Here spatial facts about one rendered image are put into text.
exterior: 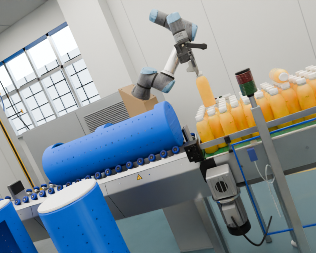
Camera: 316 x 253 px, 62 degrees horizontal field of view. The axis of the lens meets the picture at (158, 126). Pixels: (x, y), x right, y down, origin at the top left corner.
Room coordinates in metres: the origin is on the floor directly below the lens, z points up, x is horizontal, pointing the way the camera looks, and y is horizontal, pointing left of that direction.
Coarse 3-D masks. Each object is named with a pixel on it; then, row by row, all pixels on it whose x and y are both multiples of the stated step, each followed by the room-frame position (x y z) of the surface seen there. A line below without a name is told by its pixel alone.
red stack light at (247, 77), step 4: (248, 72) 1.04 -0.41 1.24; (236, 76) 1.06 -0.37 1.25; (240, 76) 1.04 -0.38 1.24; (244, 76) 1.03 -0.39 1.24; (248, 76) 1.03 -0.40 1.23; (252, 76) 1.04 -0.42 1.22; (240, 80) 1.05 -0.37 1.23; (244, 80) 1.04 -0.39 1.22; (248, 80) 1.03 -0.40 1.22; (240, 84) 1.05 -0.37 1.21
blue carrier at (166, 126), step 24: (144, 120) 1.47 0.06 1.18; (168, 120) 1.43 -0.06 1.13; (72, 144) 1.63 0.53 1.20; (96, 144) 1.55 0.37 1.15; (120, 144) 1.49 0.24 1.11; (144, 144) 1.45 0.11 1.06; (168, 144) 1.44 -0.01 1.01; (48, 168) 1.65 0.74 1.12; (72, 168) 1.60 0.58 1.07; (96, 168) 1.58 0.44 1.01
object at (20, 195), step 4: (20, 180) 1.95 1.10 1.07; (12, 184) 1.90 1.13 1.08; (16, 184) 1.91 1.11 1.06; (20, 184) 1.94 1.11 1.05; (8, 188) 1.87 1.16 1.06; (12, 188) 1.87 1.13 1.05; (16, 188) 1.89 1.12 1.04; (20, 188) 1.92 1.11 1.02; (24, 188) 1.95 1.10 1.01; (12, 192) 1.87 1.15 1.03; (16, 192) 1.88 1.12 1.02; (20, 192) 1.92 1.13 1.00; (24, 192) 1.95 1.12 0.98; (12, 196) 1.88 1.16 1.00; (16, 196) 1.88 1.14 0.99; (20, 196) 1.91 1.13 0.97
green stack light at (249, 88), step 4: (252, 80) 1.04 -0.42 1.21; (244, 84) 1.04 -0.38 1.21; (248, 84) 1.03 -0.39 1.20; (252, 84) 1.03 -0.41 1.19; (240, 88) 1.06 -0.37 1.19; (244, 88) 1.04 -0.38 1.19; (248, 88) 1.04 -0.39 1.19; (252, 88) 1.03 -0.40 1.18; (256, 88) 1.04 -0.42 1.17; (244, 92) 1.05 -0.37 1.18; (248, 92) 1.04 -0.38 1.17; (252, 92) 1.03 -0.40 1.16
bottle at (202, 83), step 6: (198, 78) 1.50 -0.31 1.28; (204, 78) 1.49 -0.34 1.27; (198, 84) 1.50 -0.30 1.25; (204, 84) 1.48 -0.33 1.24; (204, 90) 1.49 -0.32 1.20; (210, 90) 1.49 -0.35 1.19; (204, 96) 1.49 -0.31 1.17; (210, 96) 1.49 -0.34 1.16; (204, 102) 1.50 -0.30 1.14; (210, 102) 1.49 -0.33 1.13
